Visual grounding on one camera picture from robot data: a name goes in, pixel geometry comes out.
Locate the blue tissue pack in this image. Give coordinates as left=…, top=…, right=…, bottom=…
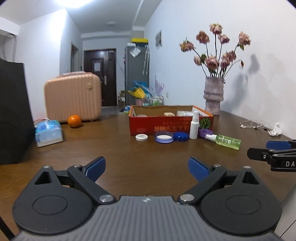
left=34, top=118, right=63, bottom=148

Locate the white spray bottle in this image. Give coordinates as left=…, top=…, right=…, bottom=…
left=189, top=111, right=200, bottom=140

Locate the red cardboard box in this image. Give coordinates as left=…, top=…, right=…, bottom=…
left=128, top=105, right=214, bottom=136

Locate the small white round lid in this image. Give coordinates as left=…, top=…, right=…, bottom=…
left=135, top=133, right=149, bottom=142

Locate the blue ridged lid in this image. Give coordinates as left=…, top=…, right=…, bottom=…
left=173, top=132, right=190, bottom=142

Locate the pink hard suitcase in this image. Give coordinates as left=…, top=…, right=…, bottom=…
left=44, top=72, right=102, bottom=123

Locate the beige square jar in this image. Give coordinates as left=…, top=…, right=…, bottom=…
left=163, top=112, right=175, bottom=117

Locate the purple ridged lid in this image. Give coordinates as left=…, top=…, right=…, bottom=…
left=198, top=128, right=213, bottom=138

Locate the green spray bottle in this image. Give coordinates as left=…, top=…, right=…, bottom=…
left=205, top=134, right=241, bottom=150

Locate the yellow box on refrigerator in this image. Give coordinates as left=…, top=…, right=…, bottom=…
left=131, top=38, right=149, bottom=44

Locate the dark brown entrance door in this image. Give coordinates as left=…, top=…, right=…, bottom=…
left=83, top=49, right=117, bottom=107

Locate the pink textured vase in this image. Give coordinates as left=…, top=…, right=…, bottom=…
left=203, top=77, right=224, bottom=116

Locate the yellow watering can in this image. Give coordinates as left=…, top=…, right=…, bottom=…
left=128, top=88, right=146, bottom=99

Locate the crumpled white tissue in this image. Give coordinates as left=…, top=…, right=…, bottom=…
left=268, top=123, right=282, bottom=137

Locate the dried pink roses bouquet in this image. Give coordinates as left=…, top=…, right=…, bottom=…
left=179, top=23, right=251, bottom=80

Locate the black paper shopping bag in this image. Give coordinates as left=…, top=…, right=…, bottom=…
left=0, top=59, right=35, bottom=165

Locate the grey refrigerator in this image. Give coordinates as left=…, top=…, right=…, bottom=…
left=125, top=43, right=149, bottom=105

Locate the orange fruit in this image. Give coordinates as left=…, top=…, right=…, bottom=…
left=67, top=114, right=82, bottom=128

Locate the white earphones cable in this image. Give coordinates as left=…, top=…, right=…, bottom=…
left=240, top=120, right=271, bottom=132

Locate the lavender round tin lid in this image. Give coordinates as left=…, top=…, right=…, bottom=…
left=154, top=131, right=174, bottom=144

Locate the large white pill bottle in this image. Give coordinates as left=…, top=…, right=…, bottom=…
left=177, top=110, right=194, bottom=116

